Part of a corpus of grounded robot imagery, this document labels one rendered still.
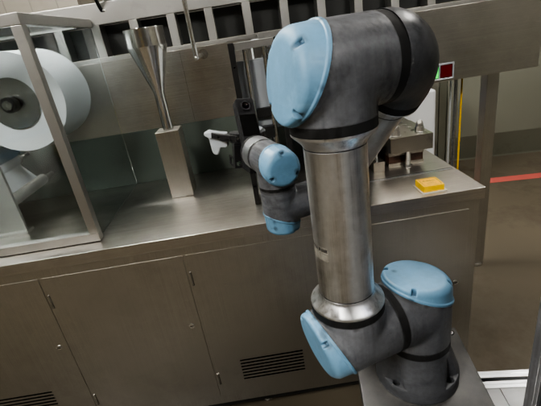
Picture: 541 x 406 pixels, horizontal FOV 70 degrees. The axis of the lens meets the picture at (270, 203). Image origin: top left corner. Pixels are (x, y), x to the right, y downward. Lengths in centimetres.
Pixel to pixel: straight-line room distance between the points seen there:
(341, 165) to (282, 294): 99
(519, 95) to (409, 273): 378
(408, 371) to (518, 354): 140
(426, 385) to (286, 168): 46
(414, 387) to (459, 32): 153
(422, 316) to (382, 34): 43
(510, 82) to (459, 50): 239
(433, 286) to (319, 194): 27
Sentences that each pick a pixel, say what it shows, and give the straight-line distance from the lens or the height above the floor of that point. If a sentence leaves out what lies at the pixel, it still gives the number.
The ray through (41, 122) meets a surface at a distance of 136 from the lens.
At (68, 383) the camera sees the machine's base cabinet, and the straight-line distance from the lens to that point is 182.
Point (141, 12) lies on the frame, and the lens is 179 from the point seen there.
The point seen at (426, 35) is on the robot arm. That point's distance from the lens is 53.
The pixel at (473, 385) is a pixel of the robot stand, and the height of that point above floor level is 82.
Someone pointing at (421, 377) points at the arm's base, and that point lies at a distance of 79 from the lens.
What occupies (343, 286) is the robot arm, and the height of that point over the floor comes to 111.
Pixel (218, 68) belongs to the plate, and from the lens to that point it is 175.
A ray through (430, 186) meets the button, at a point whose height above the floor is 92.
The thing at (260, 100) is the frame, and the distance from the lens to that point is 133.
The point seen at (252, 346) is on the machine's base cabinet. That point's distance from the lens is 159.
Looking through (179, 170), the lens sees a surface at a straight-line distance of 158.
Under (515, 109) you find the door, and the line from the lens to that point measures 443.
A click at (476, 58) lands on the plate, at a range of 202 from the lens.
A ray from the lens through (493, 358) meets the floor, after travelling 210.
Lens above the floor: 146
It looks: 24 degrees down
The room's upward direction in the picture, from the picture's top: 9 degrees counter-clockwise
